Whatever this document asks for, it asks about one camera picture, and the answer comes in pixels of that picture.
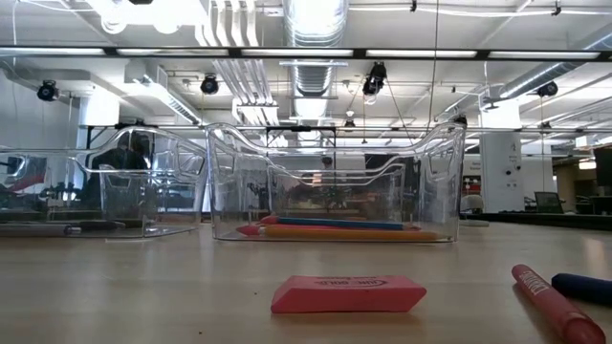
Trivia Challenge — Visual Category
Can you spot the red marker pen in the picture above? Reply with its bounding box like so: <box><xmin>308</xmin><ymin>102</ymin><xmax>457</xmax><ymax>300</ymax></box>
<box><xmin>510</xmin><ymin>263</ymin><xmax>607</xmax><ymax>344</ymax></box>

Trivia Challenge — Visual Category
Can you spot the black ceiling spotlight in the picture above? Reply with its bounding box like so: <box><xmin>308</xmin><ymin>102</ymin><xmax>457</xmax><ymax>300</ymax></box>
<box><xmin>199</xmin><ymin>74</ymin><xmax>220</xmax><ymax>96</ymax></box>
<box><xmin>361</xmin><ymin>61</ymin><xmax>388</xmax><ymax>97</ymax></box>
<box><xmin>36</xmin><ymin>79</ymin><xmax>61</xmax><ymax>102</ymax></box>
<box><xmin>535</xmin><ymin>80</ymin><xmax>559</xmax><ymax>98</ymax></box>

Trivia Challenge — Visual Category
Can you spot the dark computer monitor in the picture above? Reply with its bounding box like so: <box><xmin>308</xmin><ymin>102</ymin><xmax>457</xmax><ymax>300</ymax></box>
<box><xmin>594</xmin><ymin>146</ymin><xmax>612</xmax><ymax>188</ymax></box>

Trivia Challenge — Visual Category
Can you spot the orange pencil with pink eraser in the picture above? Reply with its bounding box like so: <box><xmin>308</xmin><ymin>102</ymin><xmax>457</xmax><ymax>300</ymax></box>
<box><xmin>236</xmin><ymin>224</ymin><xmax>441</xmax><ymax>242</ymax></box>

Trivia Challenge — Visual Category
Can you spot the black mesh office chair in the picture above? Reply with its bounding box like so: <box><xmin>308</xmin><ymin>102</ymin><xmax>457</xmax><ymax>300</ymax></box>
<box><xmin>533</xmin><ymin>190</ymin><xmax>566</xmax><ymax>215</ymax></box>

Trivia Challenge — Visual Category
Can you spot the purple-grey pen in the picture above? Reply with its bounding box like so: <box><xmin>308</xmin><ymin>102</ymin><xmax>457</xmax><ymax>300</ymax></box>
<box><xmin>0</xmin><ymin>223</ymin><xmax>83</xmax><ymax>239</ymax></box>

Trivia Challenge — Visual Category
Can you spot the silver ventilation duct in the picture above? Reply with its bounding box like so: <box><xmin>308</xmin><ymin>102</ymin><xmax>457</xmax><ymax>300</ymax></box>
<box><xmin>284</xmin><ymin>0</ymin><xmax>349</xmax><ymax>97</ymax></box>

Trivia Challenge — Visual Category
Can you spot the pink rubber eraser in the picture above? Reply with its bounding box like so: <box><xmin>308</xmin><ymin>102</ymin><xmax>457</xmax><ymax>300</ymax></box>
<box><xmin>270</xmin><ymin>274</ymin><xmax>428</xmax><ymax>315</ymax></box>

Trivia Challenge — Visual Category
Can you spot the clear plastic bin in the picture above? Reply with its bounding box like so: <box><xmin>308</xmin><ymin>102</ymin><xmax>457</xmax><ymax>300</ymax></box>
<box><xmin>0</xmin><ymin>124</ymin><xmax>208</xmax><ymax>239</ymax></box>
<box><xmin>80</xmin><ymin>161</ymin><xmax>211</xmax><ymax>224</ymax></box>
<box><xmin>267</xmin><ymin>161</ymin><xmax>407</xmax><ymax>226</ymax></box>
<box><xmin>205</xmin><ymin>121</ymin><xmax>468</xmax><ymax>245</ymax></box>

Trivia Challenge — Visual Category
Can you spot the blue pencil with pink eraser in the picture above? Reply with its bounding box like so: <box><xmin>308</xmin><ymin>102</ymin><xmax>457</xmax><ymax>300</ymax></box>
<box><xmin>259</xmin><ymin>215</ymin><xmax>408</xmax><ymax>231</ymax></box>

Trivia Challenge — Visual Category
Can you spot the black overhead light bar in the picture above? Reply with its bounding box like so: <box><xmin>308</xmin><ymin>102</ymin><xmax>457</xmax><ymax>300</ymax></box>
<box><xmin>0</xmin><ymin>45</ymin><xmax>612</xmax><ymax>62</ymax></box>

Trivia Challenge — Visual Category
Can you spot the dark blue marker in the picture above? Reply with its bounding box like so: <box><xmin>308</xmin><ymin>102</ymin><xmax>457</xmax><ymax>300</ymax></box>
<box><xmin>551</xmin><ymin>272</ymin><xmax>612</xmax><ymax>308</ymax></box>

